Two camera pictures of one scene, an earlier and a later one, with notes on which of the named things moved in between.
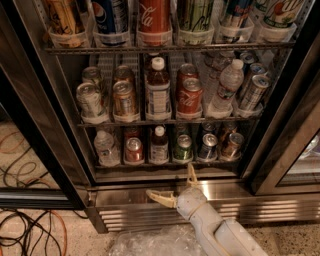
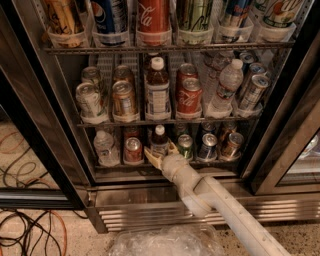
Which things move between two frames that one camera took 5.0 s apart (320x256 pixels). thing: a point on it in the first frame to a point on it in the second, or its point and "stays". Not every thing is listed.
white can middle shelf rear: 91,74 stays
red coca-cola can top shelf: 154,23 stays
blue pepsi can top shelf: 111,21 stays
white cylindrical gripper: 190,200 to 172,166
